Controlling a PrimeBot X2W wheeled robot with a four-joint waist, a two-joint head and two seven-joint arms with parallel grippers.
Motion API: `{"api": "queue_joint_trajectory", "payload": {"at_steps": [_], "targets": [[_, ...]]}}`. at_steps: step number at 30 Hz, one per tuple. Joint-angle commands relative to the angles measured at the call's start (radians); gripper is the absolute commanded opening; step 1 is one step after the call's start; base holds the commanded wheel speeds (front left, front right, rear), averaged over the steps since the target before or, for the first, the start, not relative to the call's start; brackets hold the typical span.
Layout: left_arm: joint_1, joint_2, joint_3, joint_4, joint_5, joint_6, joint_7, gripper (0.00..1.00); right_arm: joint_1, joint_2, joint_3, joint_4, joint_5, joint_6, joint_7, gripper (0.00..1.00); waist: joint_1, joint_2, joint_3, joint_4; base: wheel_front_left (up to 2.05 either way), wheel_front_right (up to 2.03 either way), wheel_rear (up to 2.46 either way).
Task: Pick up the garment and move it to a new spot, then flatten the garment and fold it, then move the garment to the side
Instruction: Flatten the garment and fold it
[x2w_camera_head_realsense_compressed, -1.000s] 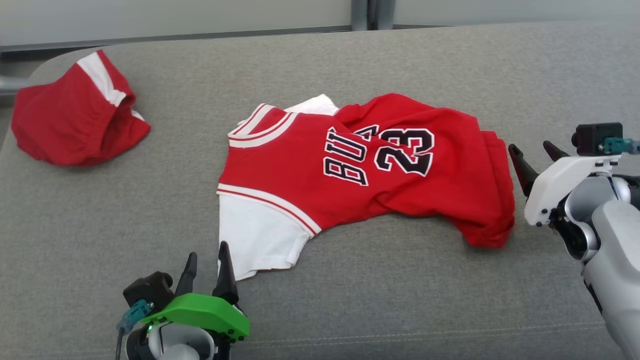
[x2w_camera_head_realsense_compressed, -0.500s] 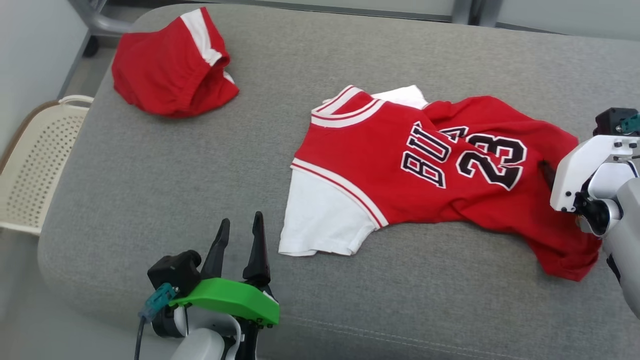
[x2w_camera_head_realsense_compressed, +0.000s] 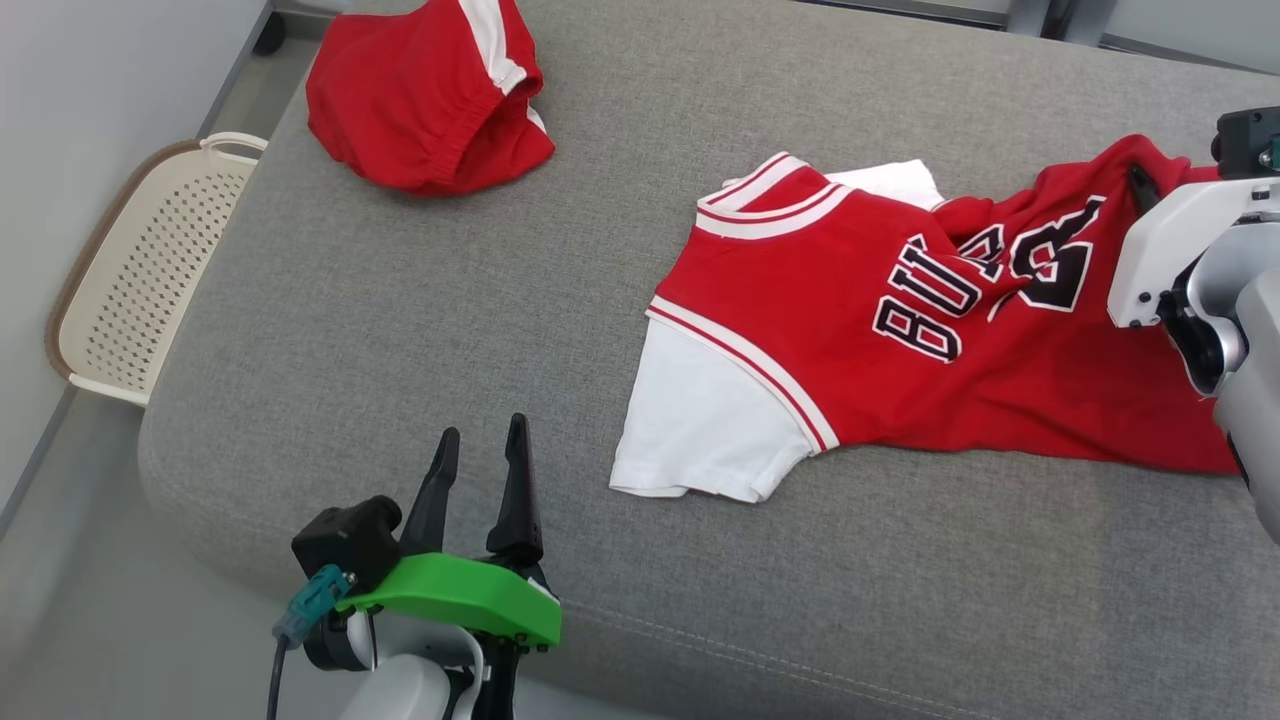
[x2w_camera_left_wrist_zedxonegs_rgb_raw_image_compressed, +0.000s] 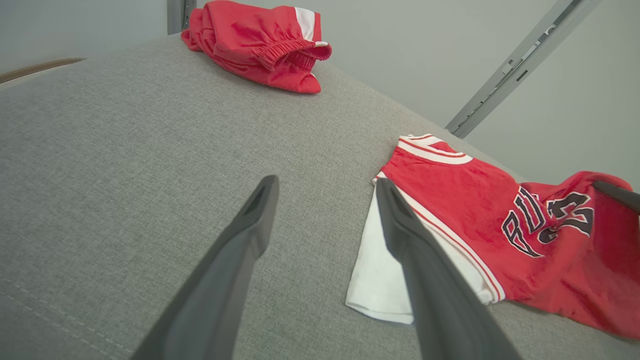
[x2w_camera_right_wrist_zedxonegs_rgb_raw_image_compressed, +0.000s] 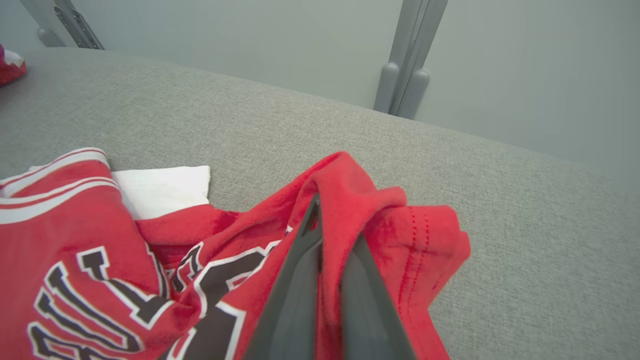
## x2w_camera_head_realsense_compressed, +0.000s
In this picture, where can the red shorts with white stripe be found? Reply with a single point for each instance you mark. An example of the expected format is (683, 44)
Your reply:
(420, 100)

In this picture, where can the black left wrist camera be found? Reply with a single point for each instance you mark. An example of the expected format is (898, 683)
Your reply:
(345, 540)

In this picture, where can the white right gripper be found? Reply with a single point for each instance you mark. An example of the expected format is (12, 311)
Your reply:
(1170, 235)

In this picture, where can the grey fabric sofa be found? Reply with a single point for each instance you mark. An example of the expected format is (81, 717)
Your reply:
(400, 300)

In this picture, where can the black caster wheel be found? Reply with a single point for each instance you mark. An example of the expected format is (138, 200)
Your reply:
(270, 35)

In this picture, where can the grey metal frame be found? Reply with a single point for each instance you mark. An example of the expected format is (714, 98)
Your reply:
(310, 5)

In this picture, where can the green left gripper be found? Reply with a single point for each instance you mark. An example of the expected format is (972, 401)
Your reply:
(470, 595)

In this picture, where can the red white basketball jersey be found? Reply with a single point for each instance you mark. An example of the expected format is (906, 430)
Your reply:
(800, 280)

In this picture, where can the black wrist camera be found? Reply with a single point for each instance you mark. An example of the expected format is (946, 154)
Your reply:
(345, 540)
(1248, 140)

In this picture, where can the grey partition post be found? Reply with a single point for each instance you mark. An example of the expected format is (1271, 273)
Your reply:
(1028, 15)
(1085, 20)

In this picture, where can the cream perforated laundry basket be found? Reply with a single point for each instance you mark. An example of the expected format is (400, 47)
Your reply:
(140, 280)

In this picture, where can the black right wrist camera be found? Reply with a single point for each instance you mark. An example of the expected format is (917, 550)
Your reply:
(1248, 140)

